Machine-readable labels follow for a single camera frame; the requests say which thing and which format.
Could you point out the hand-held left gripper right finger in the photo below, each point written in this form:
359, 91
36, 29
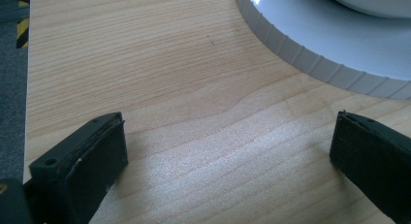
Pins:
374, 156

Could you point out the white bowl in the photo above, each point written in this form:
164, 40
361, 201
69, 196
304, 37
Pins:
371, 2

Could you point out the yellow black hazard tape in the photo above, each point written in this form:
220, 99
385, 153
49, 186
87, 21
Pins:
22, 31

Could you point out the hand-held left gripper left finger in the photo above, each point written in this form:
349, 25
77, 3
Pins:
80, 166

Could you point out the round white ribbed tray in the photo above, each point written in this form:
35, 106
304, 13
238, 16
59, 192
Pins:
326, 39

